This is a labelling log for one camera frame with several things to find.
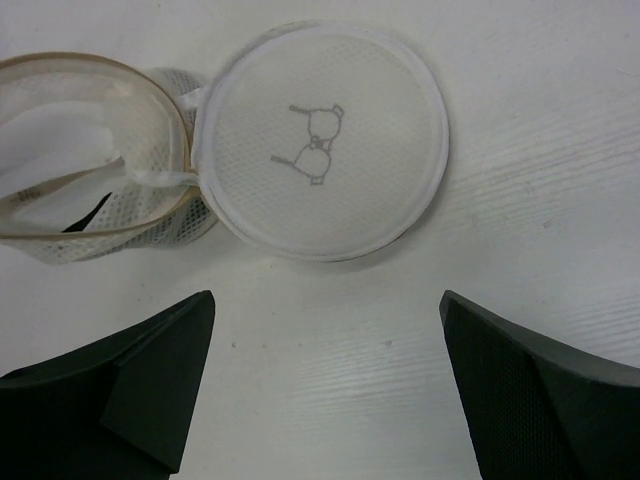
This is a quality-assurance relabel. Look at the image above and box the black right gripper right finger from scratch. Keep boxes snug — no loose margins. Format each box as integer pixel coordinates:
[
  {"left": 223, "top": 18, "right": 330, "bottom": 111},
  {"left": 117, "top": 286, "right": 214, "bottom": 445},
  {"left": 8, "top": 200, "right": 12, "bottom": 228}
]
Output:
[{"left": 439, "top": 291, "right": 639, "bottom": 479}]

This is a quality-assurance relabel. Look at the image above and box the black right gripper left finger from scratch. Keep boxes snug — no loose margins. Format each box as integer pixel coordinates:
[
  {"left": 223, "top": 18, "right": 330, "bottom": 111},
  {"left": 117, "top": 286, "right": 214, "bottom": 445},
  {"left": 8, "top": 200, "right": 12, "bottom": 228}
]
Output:
[{"left": 1, "top": 291, "right": 215, "bottom": 479}]

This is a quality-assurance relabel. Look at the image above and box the white mesh laundry bag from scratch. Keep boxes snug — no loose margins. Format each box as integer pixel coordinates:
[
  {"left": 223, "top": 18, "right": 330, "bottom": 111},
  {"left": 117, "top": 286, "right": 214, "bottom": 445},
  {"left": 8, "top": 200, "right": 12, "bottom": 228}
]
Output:
[{"left": 1, "top": 21, "right": 449, "bottom": 264}]

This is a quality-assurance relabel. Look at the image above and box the white bra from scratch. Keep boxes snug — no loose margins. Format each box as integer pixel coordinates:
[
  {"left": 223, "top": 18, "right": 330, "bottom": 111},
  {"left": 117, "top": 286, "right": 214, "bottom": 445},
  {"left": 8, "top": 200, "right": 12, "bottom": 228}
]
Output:
[{"left": 1, "top": 101, "right": 127, "bottom": 235}]

